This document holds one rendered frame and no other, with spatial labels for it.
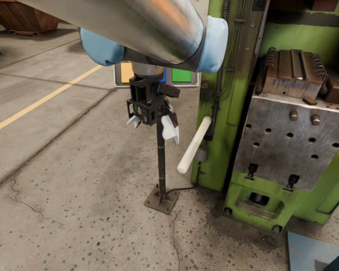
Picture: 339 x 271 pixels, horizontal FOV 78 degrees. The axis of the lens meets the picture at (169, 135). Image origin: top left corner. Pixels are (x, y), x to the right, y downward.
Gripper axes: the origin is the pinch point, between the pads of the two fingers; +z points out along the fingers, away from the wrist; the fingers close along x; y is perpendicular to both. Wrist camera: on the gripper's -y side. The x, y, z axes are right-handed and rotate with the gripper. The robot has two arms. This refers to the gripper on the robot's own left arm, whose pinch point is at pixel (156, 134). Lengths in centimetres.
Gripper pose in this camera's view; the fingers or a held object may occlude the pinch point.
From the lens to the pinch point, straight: 62.7
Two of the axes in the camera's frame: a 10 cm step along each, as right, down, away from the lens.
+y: -5.3, 5.2, -6.7
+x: 8.5, 3.3, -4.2
